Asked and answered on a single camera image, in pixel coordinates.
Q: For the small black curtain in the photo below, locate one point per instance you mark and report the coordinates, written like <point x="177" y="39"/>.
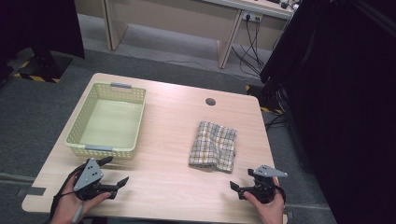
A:
<point x="40" y="21"/>

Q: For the large black curtain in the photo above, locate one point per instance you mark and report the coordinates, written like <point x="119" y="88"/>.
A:
<point x="342" y="109"/>

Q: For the plaid checked cloth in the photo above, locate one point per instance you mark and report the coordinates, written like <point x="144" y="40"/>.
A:
<point x="214" y="146"/>

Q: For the light green plastic basket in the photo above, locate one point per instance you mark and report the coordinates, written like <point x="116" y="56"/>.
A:
<point x="109" y="124"/>

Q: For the white wall power outlet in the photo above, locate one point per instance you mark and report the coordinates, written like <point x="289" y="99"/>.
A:
<point x="251" y="16"/>

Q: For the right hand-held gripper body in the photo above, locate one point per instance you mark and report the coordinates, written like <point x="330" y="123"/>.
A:
<point x="264" y="183"/>

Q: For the person's left hand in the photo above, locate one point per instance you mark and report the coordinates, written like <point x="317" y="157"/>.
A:
<point x="67" y="205"/>

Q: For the round grey table grommet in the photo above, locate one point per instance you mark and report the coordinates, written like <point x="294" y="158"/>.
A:
<point x="210" y="101"/>

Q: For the person's right hand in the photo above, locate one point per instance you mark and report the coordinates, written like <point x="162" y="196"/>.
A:
<point x="269" y="213"/>

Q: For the black stand base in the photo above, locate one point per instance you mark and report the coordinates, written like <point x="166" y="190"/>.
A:
<point x="46" y="67"/>

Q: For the yellow black hazard tape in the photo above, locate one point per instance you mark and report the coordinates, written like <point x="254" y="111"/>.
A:
<point x="271" y="109"/>

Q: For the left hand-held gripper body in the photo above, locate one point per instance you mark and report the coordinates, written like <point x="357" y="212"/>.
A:
<point x="88" y="175"/>

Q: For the beige wooden desk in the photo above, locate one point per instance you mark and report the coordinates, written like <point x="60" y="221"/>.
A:
<point x="174" y="18"/>

